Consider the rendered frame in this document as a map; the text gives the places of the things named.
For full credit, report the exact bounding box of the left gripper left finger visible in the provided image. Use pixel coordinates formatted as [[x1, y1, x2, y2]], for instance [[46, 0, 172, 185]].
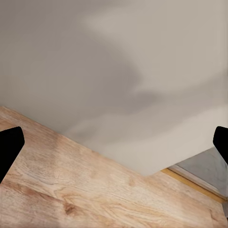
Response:
[[0, 126, 25, 183]]

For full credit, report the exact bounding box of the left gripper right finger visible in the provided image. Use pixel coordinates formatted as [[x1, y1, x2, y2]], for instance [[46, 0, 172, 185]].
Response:
[[213, 126, 228, 165]]

